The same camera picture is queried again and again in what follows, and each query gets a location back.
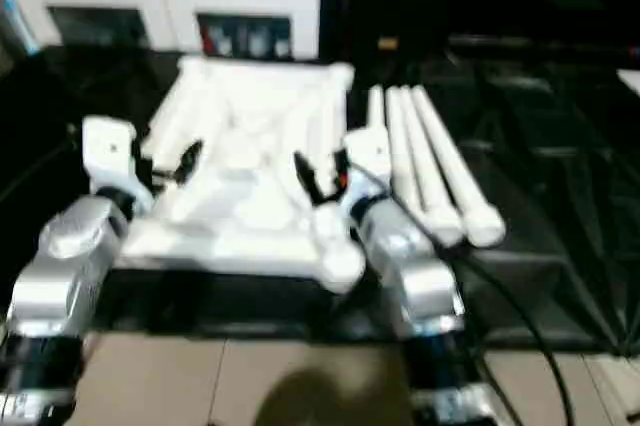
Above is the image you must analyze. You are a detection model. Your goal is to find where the grey curtain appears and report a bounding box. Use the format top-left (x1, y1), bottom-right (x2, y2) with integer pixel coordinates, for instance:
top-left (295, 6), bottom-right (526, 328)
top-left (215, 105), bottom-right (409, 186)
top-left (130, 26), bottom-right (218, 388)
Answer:
top-left (0, 0), bottom-right (41, 55)

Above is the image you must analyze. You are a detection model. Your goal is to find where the black plastic mat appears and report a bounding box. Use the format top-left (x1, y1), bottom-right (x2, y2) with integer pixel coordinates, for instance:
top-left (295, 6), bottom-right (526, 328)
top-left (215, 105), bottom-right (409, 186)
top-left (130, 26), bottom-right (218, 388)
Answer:
top-left (0, 43), bottom-right (640, 352)

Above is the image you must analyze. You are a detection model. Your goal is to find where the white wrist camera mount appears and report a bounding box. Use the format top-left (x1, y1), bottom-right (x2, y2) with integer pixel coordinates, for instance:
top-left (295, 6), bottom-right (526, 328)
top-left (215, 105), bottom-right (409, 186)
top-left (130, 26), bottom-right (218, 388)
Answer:
top-left (343, 128), bottom-right (397, 215)
top-left (81, 114), bottom-right (157, 210)

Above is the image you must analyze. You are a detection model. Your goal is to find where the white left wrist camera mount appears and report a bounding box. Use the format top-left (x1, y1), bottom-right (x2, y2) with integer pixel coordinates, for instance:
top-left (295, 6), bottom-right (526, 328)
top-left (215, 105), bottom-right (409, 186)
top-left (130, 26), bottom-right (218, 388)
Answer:
top-left (81, 114), bottom-right (157, 210)

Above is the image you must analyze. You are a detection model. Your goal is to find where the white flat board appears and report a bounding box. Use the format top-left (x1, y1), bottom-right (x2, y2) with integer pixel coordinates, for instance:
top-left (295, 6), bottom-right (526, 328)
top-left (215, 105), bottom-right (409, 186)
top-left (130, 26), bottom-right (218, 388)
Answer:
top-left (617, 68), bottom-right (640, 97)

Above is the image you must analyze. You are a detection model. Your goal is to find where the white plastic table leg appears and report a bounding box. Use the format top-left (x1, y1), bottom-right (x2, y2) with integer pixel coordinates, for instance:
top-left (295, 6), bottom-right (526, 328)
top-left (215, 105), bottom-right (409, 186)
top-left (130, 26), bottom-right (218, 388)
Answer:
top-left (367, 85), bottom-right (396, 137)
top-left (412, 87), bottom-right (505, 248)
top-left (398, 87), bottom-right (465, 247)
top-left (383, 87), bottom-right (436, 217)

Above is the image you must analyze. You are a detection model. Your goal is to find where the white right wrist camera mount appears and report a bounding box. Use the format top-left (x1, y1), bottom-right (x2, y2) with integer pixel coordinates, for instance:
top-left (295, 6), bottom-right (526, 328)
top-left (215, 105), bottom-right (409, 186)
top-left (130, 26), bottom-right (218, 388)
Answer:
top-left (343, 128), bottom-right (397, 215)

